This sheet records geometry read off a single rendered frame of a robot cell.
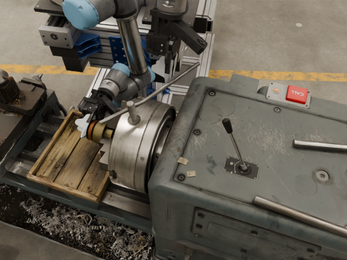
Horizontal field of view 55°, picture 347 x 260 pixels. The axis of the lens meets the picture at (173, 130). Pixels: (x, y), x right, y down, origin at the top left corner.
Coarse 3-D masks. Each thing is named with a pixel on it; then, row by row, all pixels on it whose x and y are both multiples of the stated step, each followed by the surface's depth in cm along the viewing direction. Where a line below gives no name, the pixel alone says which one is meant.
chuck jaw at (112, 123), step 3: (126, 99) 114; (138, 99) 112; (141, 99) 113; (123, 102) 111; (126, 102) 111; (123, 105) 112; (126, 105) 111; (123, 108) 112; (117, 111) 114; (117, 117) 113; (111, 120) 114; (114, 120) 114; (117, 120) 113; (108, 123) 115; (111, 123) 114; (114, 123) 114; (117, 123) 114; (108, 126) 115; (111, 126) 115; (114, 126) 114
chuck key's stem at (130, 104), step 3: (129, 102) 95; (132, 102) 95; (129, 105) 94; (132, 105) 94; (129, 108) 95; (132, 108) 95; (129, 111) 96; (132, 111) 96; (135, 111) 98; (129, 114) 98; (132, 114) 97; (135, 114) 98; (132, 117) 99; (135, 117) 100; (132, 120) 101; (135, 120) 101
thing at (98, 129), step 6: (96, 120) 118; (90, 126) 115; (96, 126) 115; (102, 126) 114; (90, 132) 115; (96, 132) 114; (102, 132) 113; (108, 132) 115; (90, 138) 116; (96, 138) 115
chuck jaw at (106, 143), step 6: (102, 138) 114; (108, 138) 114; (102, 144) 112; (108, 144) 112; (102, 150) 110; (108, 150) 110; (102, 156) 108; (102, 162) 106; (102, 168) 108; (114, 174) 106
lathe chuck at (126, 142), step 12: (144, 108) 105; (120, 120) 102; (144, 120) 101; (120, 132) 101; (132, 132) 100; (144, 132) 100; (120, 144) 100; (132, 144) 100; (108, 156) 102; (120, 156) 101; (132, 156) 100; (108, 168) 104; (120, 168) 102; (132, 168) 101; (120, 180) 106; (132, 180) 103
